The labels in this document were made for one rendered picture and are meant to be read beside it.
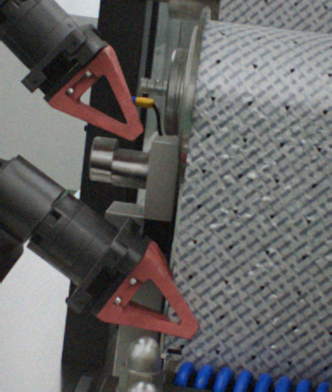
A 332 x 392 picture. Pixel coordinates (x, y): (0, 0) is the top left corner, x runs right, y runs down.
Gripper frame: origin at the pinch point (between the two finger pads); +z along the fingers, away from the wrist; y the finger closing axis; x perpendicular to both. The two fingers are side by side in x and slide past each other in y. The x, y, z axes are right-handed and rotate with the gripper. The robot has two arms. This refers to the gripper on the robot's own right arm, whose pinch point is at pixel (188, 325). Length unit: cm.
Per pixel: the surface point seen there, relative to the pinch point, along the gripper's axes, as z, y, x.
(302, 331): 7.5, 0.2, 5.5
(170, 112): -11.7, -2.5, 12.9
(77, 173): -41, -556, -127
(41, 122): -76, -556, -115
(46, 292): -11, -59, -26
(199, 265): -2.3, 0.3, 4.7
